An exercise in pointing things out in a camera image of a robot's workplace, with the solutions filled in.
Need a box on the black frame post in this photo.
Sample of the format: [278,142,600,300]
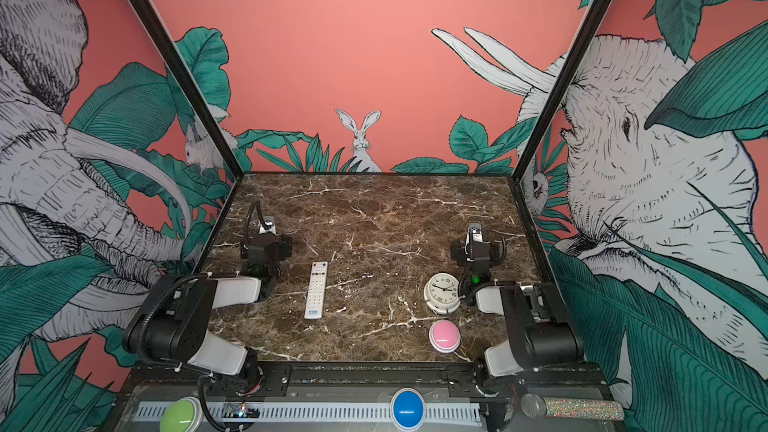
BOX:
[512,0,612,185]
[128,0,244,182]

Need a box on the pink round push button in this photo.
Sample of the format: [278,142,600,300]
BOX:
[429,319,461,354]

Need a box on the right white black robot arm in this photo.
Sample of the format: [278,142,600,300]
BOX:
[450,233,584,386]

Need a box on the white remote control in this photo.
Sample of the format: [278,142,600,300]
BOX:
[304,261,328,320]

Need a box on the white round alarm clock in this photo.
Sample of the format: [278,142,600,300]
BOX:
[423,272,461,315]

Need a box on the right black frame post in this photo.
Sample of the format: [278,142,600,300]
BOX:
[512,0,612,185]

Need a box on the small green circuit board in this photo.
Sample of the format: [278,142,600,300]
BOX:
[222,402,261,420]

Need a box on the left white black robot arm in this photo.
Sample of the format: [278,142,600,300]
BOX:
[122,232,293,396]

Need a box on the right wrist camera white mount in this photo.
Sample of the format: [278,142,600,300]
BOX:
[465,222,485,246]

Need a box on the left black frame post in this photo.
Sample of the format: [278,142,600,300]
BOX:
[128,0,244,182]

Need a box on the green round push button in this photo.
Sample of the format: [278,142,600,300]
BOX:
[159,396,203,432]

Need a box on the blue round push button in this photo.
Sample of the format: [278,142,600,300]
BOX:
[390,388,426,431]

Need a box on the black front mounting rail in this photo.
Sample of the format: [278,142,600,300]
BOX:
[119,361,607,400]

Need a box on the white slotted cable duct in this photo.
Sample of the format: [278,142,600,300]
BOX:
[133,401,482,424]

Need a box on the glittery silver microphone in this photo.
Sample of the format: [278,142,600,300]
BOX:
[520,393,625,421]

